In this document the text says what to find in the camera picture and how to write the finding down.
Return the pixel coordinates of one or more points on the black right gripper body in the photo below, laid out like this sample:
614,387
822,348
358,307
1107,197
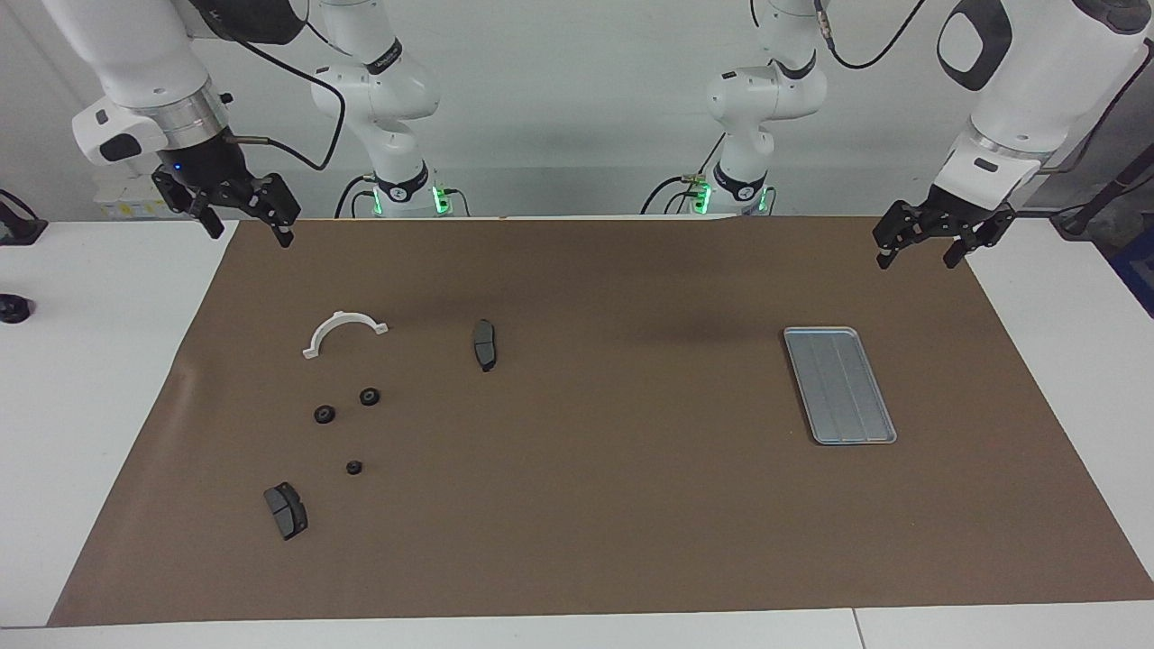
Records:
203,162

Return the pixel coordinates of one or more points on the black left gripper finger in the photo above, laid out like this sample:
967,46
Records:
983,236
902,225

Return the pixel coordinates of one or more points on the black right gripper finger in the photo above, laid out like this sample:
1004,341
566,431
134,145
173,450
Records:
270,203
185,194

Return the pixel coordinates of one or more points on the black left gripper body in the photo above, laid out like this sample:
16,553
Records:
965,212

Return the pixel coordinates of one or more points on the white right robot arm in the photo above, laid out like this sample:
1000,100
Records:
135,45

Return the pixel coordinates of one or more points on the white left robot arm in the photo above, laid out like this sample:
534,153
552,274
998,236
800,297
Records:
766,99

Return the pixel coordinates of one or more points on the silver metal tray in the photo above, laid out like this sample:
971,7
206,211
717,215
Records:
838,388

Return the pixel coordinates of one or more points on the black stand pole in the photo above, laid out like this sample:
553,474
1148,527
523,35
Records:
1104,194

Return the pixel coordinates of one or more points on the blue crate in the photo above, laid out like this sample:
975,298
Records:
1140,270

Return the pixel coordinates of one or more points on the black round knob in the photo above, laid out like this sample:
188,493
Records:
13,310

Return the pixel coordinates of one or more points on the slim dark brake pad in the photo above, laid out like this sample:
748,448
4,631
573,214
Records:
485,345

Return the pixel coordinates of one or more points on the wide dark brake pad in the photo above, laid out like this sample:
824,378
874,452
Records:
286,512

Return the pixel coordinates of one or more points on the brown paper table mat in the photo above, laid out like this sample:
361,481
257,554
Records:
586,505

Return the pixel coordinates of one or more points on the white curved plastic bracket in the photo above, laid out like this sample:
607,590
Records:
311,352

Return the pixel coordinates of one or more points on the black clamp mount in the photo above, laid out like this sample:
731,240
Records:
18,230

